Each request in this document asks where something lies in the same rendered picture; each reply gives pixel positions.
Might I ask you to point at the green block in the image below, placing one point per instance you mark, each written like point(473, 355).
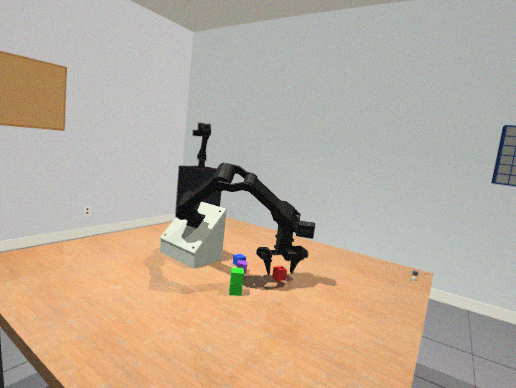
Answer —
point(237, 275)
point(235, 289)

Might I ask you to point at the red block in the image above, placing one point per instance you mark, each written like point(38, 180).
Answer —
point(279, 273)

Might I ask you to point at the small blue block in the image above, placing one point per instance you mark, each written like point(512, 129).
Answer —
point(237, 257)

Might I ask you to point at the small purple block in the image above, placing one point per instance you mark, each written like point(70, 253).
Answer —
point(242, 265)

